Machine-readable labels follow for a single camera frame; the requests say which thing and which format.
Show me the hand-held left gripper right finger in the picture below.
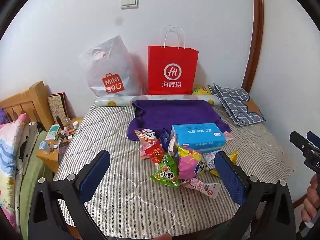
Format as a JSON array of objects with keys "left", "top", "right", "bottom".
[{"left": 214, "top": 151, "right": 297, "bottom": 240}]

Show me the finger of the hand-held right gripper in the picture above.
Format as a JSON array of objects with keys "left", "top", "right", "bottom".
[
  {"left": 289, "top": 131, "right": 314, "bottom": 156},
  {"left": 306, "top": 131, "right": 320, "bottom": 148}
]

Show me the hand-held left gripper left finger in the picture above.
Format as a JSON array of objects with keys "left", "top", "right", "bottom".
[{"left": 28, "top": 150, "right": 113, "bottom": 240}]

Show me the yellow triangular snack packet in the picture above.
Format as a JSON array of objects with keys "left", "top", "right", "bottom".
[{"left": 209, "top": 150, "right": 238, "bottom": 178}]

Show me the pink bear snack packet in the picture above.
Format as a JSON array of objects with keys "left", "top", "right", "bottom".
[{"left": 180, "top": 176, "right": 222, "bottom": 200}]

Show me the pink and yellow snack packet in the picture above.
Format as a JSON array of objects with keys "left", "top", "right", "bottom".
[{"left": 176, "top": 144, "right": 207, "bottom": 180}]

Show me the pink panda snack packet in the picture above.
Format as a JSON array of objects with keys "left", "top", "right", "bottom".
[{"left": 134, "top": 129, "right": 160, "bottom": 160}]

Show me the red snack packet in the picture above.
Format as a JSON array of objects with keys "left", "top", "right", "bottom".
[{"left": 144, "top": 141, "right": 166, "bottom": 164}]

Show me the green snack packet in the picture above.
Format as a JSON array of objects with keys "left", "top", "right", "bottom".
[{"left": 150, "top": 153, "right": 181, "bottom": 188}]

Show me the dark blue snack packet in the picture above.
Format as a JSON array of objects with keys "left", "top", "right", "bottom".
[{"left": 160, "top": 129, "right": 170, "bottom": 153}]

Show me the person's right hand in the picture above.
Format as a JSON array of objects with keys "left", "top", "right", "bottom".
[{"left": 301, "top": 172, "right": 320, "bottom": 223}]

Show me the wooden nightstand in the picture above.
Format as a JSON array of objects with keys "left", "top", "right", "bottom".
[{"left": 36, "top": 117, "right": 84, "bottom": 174}]

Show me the blue tissue box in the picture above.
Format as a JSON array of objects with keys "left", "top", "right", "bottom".
[{"left": 171, "top": 123, "right": 227, "bottom": 153}]

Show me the teal box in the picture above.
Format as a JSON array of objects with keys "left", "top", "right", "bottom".
[{"left": 46, "top": 125, "right": 60, "bottom": 140}]

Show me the green blanket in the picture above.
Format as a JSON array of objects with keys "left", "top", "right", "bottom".
[{"left": 19, "top": 130, "right": 54, "bottom": 240}]

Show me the grey checked cloth with star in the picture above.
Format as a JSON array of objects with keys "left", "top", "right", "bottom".
[{"left": 208, "top": 83, "right": 266, "bottom": 125}]

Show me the printed paper roll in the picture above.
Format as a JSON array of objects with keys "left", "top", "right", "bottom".
[{"left": 94, "top": 94, "right": 223, "bottom": 107}]

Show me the patterned notebook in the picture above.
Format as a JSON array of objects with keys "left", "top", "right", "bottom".
[{"left": 47, "top": 92, "right": 69, "bottom": 130}]

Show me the purple towel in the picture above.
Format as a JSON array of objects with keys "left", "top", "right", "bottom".
[{"left": 127, "top": 99, "right": 232, "bottom": 142}]

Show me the colourful pillow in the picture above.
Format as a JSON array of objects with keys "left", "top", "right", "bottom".
[{"left": 0, "top": 112, "right": 28, "bottom": 233}]

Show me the yellow chip bag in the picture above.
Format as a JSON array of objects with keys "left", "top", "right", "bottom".
[{"left": 192, "top": 86, "right": 212, "bottom": 96}]

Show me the wooden headboard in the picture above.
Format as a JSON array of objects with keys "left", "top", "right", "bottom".
[{"left": 0, "top": 81, "right": 53, "bottom": 132}]

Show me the white plastic shopping bag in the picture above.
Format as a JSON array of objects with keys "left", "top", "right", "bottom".
[{"left": 79, "top": 35, "right": 142, "bottom": 99}]

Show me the purple plush toy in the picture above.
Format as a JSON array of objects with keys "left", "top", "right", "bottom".
[{"left": 0, "top": 109, "right": 10, "bottom": 125}]

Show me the red paper bag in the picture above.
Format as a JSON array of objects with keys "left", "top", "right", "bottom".
[{"left": 147, "top": 26, "right": 199, "bottom": 95}]

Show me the brown wooden door frame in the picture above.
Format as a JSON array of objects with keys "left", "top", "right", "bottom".
[{"left": 241, "top": 0, "right": 265, "bottom": 97}]

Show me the white wall light switch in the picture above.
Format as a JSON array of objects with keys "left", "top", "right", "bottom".
[{"left": 121, "top": 0, "right": 139, "bottom": 10}]

